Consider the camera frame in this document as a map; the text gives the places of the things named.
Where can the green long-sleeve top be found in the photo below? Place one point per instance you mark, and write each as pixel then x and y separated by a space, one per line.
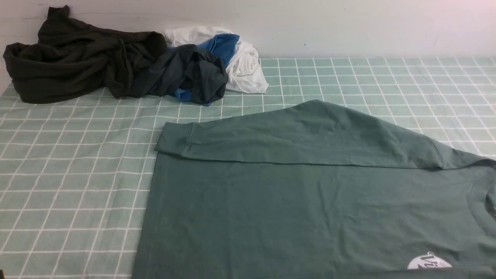
pixel 315 191

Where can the white crumpled garment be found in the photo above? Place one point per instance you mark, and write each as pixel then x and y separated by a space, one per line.
pixel 244 70

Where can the dark grey crumpled garment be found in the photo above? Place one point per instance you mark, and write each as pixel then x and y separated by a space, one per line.
pixel 165 75

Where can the blue crumpled garment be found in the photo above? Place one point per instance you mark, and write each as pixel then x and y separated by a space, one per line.
pixel 223 46

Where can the green checked tablecloth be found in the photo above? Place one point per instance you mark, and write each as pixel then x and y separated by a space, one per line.
pixel 74 175

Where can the dark olive crumpled garment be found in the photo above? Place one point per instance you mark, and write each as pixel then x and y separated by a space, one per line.
pixel 73 58

